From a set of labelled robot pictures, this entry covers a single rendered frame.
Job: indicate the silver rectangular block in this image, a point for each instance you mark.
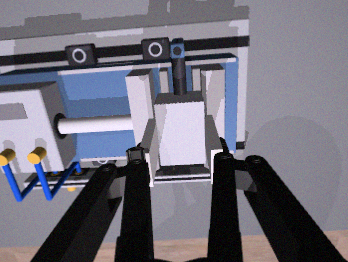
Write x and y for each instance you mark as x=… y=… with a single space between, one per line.
x=180 y=128

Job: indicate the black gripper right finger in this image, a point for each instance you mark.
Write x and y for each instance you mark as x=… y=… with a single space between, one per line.
x=292 y=233

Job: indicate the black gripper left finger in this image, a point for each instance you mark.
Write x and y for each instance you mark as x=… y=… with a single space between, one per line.
x=80 y=232

